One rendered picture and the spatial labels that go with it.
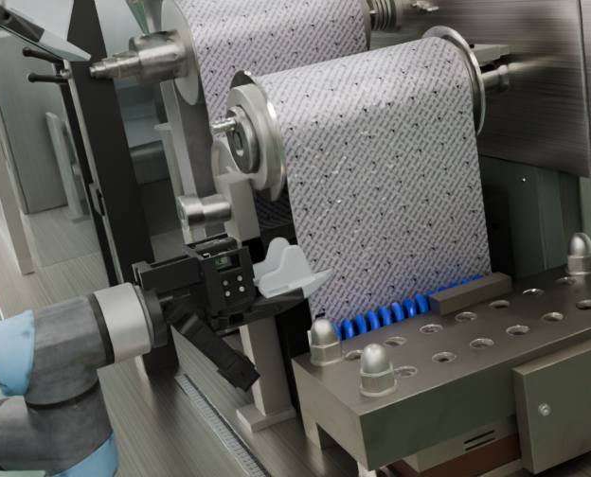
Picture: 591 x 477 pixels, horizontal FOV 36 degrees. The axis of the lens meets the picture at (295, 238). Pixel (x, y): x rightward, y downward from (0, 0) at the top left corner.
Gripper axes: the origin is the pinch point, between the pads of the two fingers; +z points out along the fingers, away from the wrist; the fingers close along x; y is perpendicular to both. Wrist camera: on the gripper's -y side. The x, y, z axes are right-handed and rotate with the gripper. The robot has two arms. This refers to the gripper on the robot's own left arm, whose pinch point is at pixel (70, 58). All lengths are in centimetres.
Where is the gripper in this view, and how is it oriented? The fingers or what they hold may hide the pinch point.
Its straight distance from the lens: 96.1
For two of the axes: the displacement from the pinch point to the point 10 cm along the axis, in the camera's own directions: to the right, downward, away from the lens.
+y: 4.5, -8.9, -0.1
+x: -3.9, -2.1, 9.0
